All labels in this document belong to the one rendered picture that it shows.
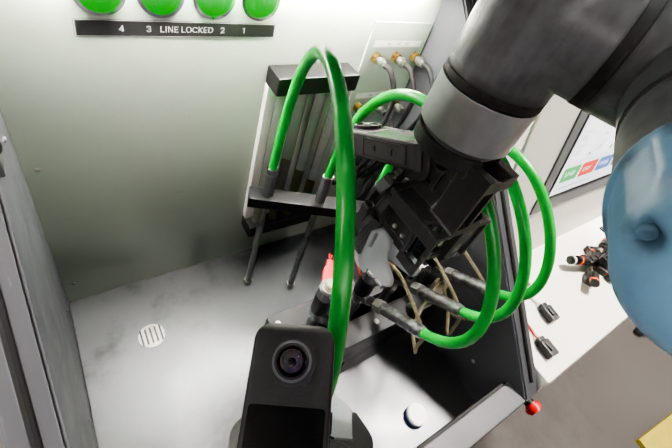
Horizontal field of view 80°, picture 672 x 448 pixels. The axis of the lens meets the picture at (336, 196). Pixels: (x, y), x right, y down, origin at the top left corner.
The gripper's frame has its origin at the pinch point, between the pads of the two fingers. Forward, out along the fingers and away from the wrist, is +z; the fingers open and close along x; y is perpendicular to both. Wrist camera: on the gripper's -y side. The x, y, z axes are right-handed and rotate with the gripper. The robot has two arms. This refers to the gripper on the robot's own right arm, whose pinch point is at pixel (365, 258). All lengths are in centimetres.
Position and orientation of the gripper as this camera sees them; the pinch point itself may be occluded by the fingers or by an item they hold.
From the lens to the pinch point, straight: 46.9
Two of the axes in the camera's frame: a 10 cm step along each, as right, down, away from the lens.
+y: 5.0, 7.0, -5.0
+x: 8.2, -2.0, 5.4
